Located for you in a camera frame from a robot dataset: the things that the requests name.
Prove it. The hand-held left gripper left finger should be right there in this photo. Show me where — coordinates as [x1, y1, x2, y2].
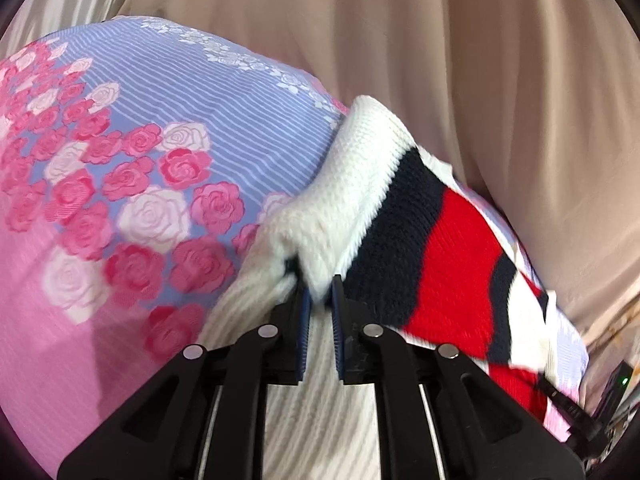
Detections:
[57, 256, 313, 480]

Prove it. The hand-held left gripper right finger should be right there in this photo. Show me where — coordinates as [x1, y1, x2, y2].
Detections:
[330, 274, 586, 480]

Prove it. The white satin curtain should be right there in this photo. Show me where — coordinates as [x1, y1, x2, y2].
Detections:
[0, 0, 151, 48]

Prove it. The pink blue rose-print bedsheet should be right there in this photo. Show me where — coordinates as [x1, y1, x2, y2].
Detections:
[0, 15, 591, 480]

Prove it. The white knit sweater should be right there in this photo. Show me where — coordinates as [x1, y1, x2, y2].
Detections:
[202, 94, 558, 480]

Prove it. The beige curtain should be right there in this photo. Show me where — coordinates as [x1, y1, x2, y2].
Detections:
[115, 0, 640, 411]

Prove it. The black device with green light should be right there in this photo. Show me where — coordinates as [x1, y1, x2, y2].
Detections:
[595, 365, 633, 423]

